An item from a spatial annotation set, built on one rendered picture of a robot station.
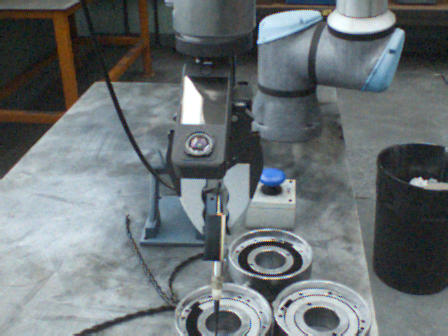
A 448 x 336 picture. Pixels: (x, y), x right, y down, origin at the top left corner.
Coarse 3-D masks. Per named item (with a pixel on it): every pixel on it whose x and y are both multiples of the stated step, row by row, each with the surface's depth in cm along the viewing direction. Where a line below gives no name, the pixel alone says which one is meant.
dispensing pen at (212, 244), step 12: (216, 192) 59; (216, 204) 59; (216, 216) 57; (204, 228) 57; (216, 228) 57; (204, 240) 57; (216, 240) 57; (204, 252) 57; (216, 252) 57; (216, 264) 58; (216, 276) 58; (216, 288) 58; (216, 300) 58; (216, 312) 58; (216, 324) 58
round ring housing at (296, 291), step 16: (288, 288) 64; (304, 288) 65; (320, 288) 65; (336, 288) 65; (288, 304) 64; (304, 304) 63; (320, 304) 63; (352, 304) 63; (304, 320) 63; (320, 320) 64; (336, 320) 62; (368, 320) 59
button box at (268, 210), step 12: (288, 180) 85; (264, 192) 82; (276, 192) 82; (288, 192) 82; (252, 204) 80; (264, 204) 80; (276, 204) 80; (288, 204) 80; (252, 216) 81; (264, 216) 81; (276, 216) 81; (288, 216) 81; (264, 228) 82; (276, 228) 82; (288, 228) 81
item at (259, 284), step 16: (240, 240) 73; (272, 240) 74; (288, 240) 74; (304, 240) 72; (256, 256) 72; (272, 256) 73; (288, 256) 71; (304, 256) 71; (240, 272) 67; (272, 272) 68; (304, 272) 67; (256, 288) 67; (272, 288) 66
